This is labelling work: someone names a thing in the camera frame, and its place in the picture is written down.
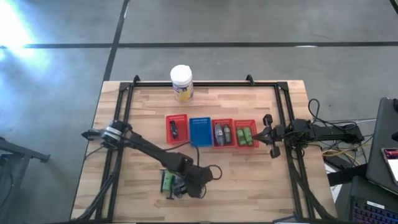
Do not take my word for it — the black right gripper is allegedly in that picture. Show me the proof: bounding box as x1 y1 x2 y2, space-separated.
252 114 293 158

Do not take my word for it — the dark grey toiletry bottle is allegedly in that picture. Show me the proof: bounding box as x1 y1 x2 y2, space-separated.
172 175 188 197

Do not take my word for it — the green toiletry tube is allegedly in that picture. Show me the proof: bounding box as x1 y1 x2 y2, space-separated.
236 127 248 146

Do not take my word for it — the green battery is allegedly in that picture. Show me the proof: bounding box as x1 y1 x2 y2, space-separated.
162 170 174 193

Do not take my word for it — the small grey toiletry tube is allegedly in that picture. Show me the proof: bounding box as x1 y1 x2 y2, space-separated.
223 124 233 145

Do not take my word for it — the large grey toiletry tube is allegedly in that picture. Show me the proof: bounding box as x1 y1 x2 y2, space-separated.
214 123 226 147

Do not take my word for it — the small black toiletry bottle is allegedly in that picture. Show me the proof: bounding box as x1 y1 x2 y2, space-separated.
169 120 179 140

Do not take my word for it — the red plastic slotted basket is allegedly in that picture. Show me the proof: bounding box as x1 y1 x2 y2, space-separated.
165 113 190 146
233 119 260 149
211 118 236 149

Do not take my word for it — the blue plastic slotted basket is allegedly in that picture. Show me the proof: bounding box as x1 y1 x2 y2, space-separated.
188 116 213 147

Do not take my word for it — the white sheet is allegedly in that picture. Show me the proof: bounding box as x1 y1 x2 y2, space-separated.
324 162 343 203

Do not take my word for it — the blue object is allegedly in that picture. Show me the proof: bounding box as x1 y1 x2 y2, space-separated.
272 213 301 224

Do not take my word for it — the disinfecting wipes canister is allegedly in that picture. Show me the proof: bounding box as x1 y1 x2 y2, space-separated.
169 64 195 103

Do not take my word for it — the smartphone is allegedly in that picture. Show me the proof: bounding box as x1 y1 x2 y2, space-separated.
381 147 398 186

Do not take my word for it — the black laptop with lit keyboard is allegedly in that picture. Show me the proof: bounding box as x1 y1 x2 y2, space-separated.
348 175 398 224

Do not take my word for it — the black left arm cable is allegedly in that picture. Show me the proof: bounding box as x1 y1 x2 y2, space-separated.
163 141 223 182

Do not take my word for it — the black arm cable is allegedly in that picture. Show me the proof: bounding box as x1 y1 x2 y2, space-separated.
163 141 223 182
307 98 357 130

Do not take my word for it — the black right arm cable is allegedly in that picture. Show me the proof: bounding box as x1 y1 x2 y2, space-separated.
307 98 357 130

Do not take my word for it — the yellow cable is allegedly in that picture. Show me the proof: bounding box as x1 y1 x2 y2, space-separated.
322 147 374 158

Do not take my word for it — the black strap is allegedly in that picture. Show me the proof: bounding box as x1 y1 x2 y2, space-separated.
326 163 369 187

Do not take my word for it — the black aluminium table frame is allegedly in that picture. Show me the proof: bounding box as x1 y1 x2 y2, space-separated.
70 73 338 223

